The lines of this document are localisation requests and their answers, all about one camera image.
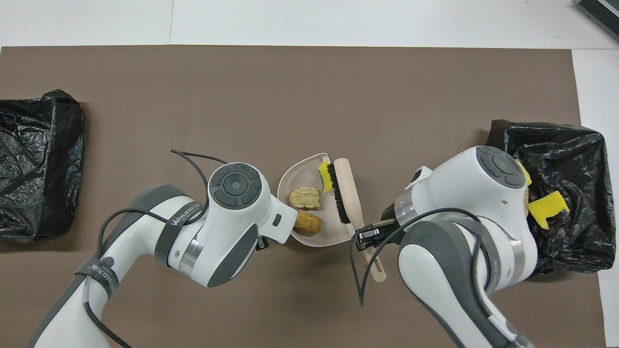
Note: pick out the beige brush with black bristles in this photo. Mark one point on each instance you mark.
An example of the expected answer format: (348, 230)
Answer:
(350, 188)

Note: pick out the brown oval sponge lump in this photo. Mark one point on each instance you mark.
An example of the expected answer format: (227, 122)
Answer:
(309, 224)

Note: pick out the green and yellow sponge piece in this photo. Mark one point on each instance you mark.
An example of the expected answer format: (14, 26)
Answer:
(526, 176)

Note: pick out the bin lined with black bag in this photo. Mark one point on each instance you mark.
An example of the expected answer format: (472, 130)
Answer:
(580, 159)
(48, 145)

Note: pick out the beige plastic dustpan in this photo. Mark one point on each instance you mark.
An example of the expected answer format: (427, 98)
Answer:
(329, 227)

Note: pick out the large yellow sponge piece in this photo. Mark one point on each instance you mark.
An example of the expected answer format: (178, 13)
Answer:
(549, 208)

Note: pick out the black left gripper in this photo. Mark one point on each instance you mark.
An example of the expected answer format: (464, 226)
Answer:
(262, 243)

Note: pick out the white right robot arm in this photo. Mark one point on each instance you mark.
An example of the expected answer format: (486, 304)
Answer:
(474, 193)

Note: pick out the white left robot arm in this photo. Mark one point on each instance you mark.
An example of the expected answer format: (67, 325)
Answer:
(232, 212)

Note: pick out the small yellow sponge piece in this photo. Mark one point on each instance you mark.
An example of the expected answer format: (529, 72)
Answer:
(324, 177)

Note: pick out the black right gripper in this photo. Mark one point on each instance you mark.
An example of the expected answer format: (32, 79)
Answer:
(377, 234)

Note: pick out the dark ribbed panel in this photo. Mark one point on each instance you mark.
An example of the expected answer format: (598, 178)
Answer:
(602, 12)

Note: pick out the brown table mat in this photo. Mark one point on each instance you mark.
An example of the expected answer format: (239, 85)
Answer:
(290, 77)

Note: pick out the cream sponge scrap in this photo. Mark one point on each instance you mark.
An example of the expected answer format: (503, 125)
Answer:
(304, 198)

